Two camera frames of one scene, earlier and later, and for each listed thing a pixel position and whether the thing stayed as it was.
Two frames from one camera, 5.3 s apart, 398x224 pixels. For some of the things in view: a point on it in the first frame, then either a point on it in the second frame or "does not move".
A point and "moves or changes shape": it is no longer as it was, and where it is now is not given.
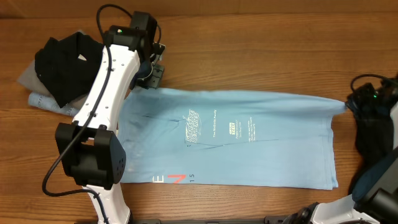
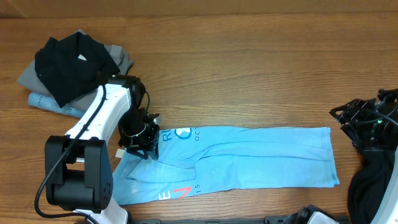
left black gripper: (153, 81) -> (148, 144)
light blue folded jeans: (47, 102) does not move
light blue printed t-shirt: (221, 138) moves or changes shape
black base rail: (155, 219) does not move
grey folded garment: (28, 79) does not move
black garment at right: (374, 142) does not move
